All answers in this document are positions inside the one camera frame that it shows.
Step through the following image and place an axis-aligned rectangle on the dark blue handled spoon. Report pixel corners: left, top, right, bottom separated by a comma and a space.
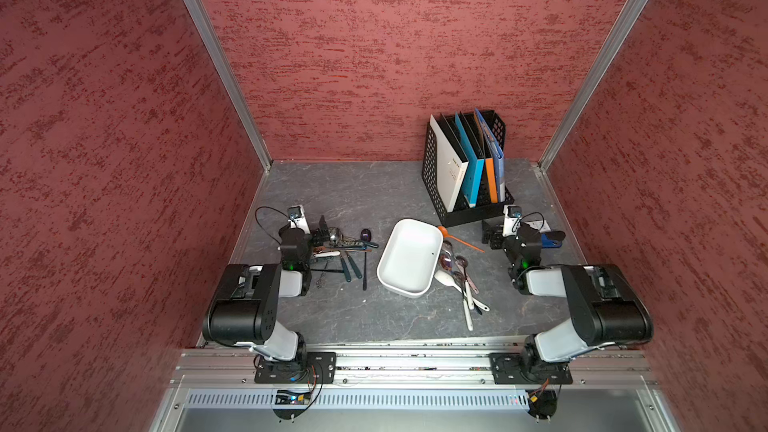
454, 256, 483, 315

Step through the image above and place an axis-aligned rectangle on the orange spoon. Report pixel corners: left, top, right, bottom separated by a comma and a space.
438, 225, 484, 253

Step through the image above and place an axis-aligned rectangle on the pink handled rainbow spoon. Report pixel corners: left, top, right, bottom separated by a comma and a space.
439, 240, 479, 294

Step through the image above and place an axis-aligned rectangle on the steel spoon white handle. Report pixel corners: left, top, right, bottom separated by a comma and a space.
451, 272, 474, 331

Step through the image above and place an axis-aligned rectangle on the white rectangular storage box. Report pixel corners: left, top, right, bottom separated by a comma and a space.
377, 218, 443, 298

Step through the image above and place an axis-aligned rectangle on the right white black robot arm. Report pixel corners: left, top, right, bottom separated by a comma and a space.
481, 217, 654, 376

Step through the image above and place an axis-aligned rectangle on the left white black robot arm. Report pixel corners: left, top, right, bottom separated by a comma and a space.
202, 217, 329, 370

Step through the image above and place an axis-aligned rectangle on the blue white flat box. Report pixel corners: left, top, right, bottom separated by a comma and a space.
529, 220, 551, 233

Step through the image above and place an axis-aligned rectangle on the ornate silver spoon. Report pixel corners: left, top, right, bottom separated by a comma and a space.
316, 271, 327, 289

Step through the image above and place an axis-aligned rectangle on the teal folder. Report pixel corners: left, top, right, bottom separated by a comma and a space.
454, 113, 485, 208

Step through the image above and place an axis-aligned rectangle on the orange folder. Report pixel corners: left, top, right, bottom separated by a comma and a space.
484, 157, 499, 203

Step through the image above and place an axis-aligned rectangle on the white folder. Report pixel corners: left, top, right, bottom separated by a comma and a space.
430, 115, 469, 212

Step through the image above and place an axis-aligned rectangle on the blue folder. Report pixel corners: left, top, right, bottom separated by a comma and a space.
474, 109, 505, 203

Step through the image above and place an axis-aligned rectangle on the black mesh file holder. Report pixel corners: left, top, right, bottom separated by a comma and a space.
421, 110, 515, 227

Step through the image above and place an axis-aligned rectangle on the white handled utensil left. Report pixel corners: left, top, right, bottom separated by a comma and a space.
312, 250, 341, 259

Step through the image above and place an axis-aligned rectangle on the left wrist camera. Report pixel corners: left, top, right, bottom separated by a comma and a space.
287, 205, 311, 234

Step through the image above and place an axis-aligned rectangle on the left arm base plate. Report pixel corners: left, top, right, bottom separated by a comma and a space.
253, 352, 337, 385

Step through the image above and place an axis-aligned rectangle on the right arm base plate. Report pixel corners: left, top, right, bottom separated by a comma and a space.
488, 353, 573, 386

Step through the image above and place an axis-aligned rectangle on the aluminium front rail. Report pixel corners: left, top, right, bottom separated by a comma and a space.
170, 339, 659, 390

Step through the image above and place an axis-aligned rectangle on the left aluminium corner post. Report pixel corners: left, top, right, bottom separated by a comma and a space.
182, 0, 273, 172

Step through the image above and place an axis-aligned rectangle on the aluminium corner post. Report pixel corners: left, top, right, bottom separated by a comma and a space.
538, 0, 649, 175
182, 0, 273, 172

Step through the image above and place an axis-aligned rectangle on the right aluminium corner post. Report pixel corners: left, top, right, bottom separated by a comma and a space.
538, 0, 649, 175

